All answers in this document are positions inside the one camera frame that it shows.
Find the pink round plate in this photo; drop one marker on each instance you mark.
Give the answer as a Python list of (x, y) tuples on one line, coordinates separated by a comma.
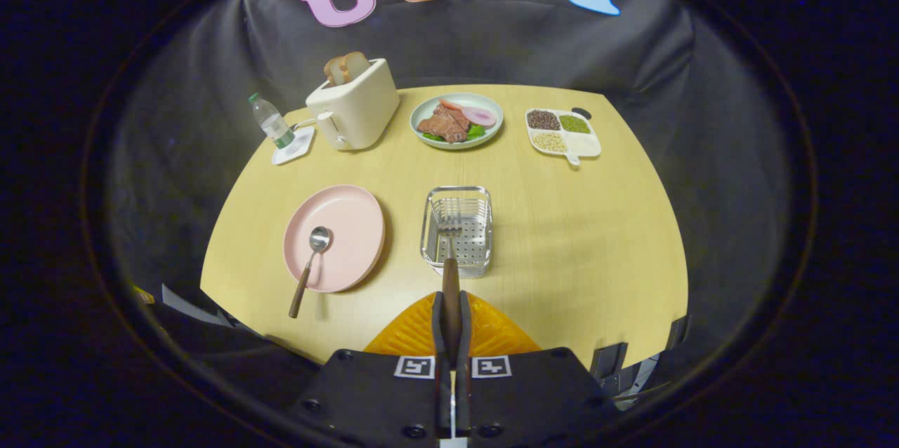
[(351, 237)]

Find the clear plastic water bottle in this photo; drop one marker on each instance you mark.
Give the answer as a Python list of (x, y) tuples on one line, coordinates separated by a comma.
[(272, 121)]

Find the pale green food plate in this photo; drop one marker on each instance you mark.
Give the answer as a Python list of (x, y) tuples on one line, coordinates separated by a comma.
[(491, 105)]

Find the white divided condiment dish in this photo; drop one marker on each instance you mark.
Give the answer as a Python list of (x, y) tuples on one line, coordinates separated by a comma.
[(586, 145)]

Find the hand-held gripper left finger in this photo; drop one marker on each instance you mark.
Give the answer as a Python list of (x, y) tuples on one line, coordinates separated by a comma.
[(437, 336)]

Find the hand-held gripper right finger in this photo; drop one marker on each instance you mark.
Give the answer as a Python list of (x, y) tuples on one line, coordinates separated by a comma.
[(466, 336)]

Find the toast slice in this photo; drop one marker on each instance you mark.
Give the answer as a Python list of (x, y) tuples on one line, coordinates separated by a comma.
[(355, 66), (333, 71)]

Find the white square coaster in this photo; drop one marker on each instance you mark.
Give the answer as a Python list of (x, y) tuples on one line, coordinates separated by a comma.
[(298, 149)]

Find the cream white toaster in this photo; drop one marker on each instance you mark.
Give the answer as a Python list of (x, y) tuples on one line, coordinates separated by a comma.
[(362, 111)]

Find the green lettuce leaf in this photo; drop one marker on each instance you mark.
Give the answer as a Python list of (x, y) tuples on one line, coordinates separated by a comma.
[(477, 132)]

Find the pink ham slice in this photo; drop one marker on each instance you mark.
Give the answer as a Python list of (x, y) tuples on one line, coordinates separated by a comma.
[(480, 116)]

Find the brown meat slices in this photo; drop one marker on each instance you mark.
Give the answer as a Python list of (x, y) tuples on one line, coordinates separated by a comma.
[(442, 125)]

